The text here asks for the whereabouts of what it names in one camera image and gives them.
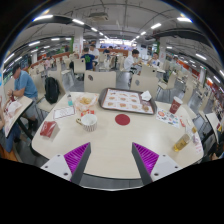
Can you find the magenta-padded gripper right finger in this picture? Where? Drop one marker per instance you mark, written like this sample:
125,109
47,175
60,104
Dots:
146,159

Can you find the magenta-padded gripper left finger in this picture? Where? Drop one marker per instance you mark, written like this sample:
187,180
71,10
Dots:
77,158

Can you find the clear bottle with tan cap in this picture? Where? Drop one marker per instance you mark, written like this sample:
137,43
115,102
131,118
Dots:
181,144

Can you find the red paper carton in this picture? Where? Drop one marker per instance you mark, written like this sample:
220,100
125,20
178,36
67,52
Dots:
48,128

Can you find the flat round red coaster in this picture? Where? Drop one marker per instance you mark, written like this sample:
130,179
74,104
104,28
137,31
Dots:
122,119

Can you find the colourful sticker leaflet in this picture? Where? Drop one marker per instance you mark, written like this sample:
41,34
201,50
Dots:
168,117

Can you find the white printed card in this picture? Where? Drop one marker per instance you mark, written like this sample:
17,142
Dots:
63,112

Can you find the white leaflet with red text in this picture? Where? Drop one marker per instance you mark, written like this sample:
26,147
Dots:
197,142

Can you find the paper wrap with fried food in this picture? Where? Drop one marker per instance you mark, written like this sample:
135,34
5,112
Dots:
86,101

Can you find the small clear blue bottle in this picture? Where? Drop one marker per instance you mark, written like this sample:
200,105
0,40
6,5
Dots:
70,100

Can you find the red paper cup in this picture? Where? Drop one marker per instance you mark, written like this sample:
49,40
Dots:
175,106

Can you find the crumpled white napkin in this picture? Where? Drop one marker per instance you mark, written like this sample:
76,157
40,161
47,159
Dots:
145,95

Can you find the printed paper tray liner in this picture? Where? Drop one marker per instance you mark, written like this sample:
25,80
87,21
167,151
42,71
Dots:
121,100

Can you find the black backpack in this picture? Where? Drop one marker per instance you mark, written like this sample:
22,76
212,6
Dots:
51,90

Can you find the beige chair with round hole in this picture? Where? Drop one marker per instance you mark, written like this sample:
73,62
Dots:
100,81
146,85

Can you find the beige side table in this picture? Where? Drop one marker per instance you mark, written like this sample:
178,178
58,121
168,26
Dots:
20,110

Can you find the beige dining table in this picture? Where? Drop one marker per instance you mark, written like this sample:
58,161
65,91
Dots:
213,121

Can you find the white plastic bag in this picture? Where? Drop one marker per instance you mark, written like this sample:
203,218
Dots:
12,107

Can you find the beige chairs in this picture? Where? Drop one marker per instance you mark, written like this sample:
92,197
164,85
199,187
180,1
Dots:
79,65

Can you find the ceiling lights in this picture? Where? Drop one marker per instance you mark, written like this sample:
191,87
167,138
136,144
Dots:
78,21

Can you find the ceiling air conditioner unit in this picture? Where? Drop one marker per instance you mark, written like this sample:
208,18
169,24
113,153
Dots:
98,16

